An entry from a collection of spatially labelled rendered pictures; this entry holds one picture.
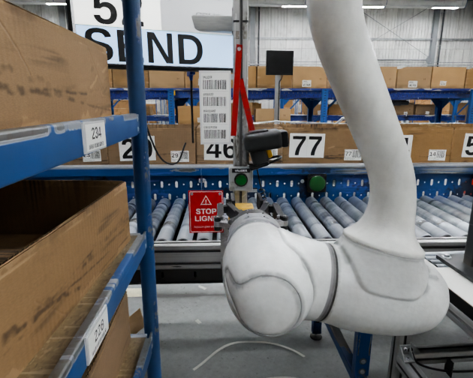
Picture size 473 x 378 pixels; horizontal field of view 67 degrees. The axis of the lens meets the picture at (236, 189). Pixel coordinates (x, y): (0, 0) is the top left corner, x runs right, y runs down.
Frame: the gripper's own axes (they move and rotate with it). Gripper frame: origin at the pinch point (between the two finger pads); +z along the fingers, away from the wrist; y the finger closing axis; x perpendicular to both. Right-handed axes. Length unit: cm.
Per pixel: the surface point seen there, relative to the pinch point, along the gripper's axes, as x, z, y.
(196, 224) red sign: 13.6, 25.3, 12.8
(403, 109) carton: -4, 953, -511
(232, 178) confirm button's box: -0.3, 23.8, 2.3
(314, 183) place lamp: 13, 79, -36
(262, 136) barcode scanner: -12.3, 20.2, -5.5
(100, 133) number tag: -17.7, -35.5, 18.1
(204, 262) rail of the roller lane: 26.6, 27.5, 10.7
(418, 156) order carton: 3, 86, -85
